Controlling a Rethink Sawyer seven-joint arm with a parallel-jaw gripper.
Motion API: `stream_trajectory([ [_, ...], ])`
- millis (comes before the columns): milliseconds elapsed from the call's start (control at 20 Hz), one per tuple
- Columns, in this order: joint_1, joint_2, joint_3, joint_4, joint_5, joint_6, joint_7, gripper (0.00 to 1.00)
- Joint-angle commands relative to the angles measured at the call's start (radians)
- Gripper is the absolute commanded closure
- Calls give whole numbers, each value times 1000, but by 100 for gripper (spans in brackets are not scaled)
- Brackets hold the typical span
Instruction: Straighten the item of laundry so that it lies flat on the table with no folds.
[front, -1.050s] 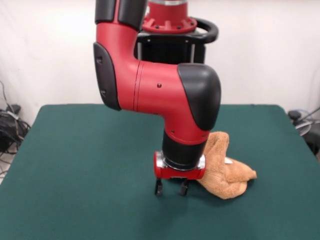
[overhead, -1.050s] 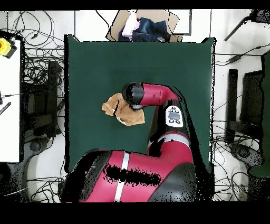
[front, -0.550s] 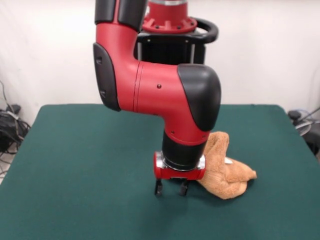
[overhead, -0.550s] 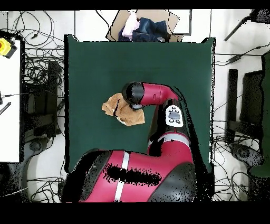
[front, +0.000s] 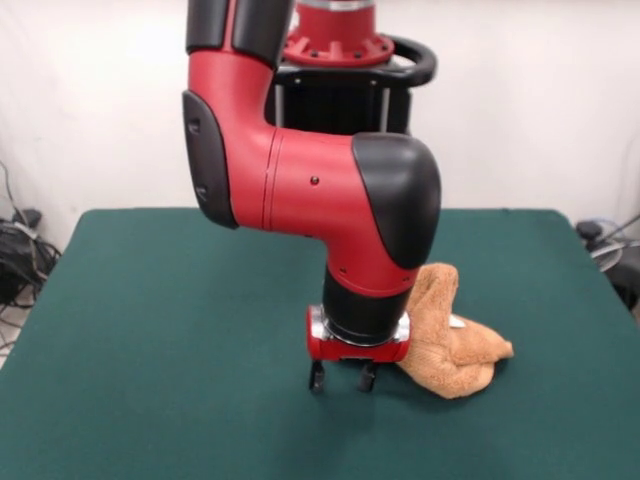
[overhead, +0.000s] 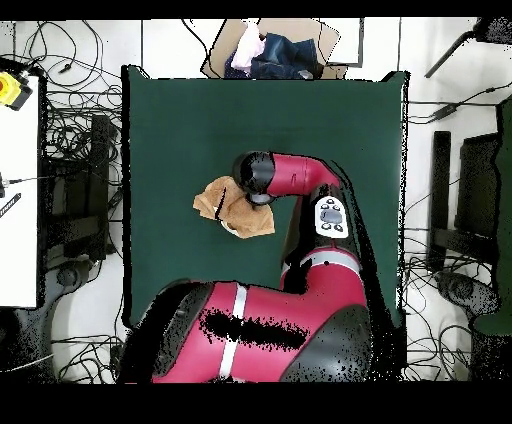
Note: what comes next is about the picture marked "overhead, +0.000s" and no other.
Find dark metal frame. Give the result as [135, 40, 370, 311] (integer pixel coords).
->
[327, 17, 365, 68]

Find cardboard box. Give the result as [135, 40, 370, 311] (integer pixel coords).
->
[200, 17, 349, 80]

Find black stand pole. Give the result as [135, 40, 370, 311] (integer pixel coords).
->
[424, 17, 512, 79]

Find yellow emergency stop box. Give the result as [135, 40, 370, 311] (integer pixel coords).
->
[0, 71, 34, 112]

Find black strip with marks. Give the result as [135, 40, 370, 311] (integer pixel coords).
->
[0, 192, 22, 219]

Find black chair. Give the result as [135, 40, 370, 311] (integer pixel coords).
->
[427, 130, 501, 273]
[37, 113, 121, 265]

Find dark green table cloth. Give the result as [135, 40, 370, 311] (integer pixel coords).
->
[121, 65, 409, 328]

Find black power adapter with cable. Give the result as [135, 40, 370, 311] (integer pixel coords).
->
[406, 81, 512, 124]

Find black power strip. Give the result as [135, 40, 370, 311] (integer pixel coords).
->
[109, 343, 125, 381]

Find black cable tangle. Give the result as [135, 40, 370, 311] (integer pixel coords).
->
[51, 331, 125, 383]
[401, 179, 501, 381]
[13, 19, 123, 169]

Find white desk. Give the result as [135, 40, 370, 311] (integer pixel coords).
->
[0, 75, 41, 308]

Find dark blue jeans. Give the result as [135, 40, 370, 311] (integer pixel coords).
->
[223, 32, 324, 80]

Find dark green fabric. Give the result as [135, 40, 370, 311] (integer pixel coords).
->
[473, 95, 512, 335]

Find pale pink garment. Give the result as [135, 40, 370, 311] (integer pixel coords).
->
[230, 21, 266, 75]

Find tan terry towel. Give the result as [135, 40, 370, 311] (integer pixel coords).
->
[192, 175, 276, 240]

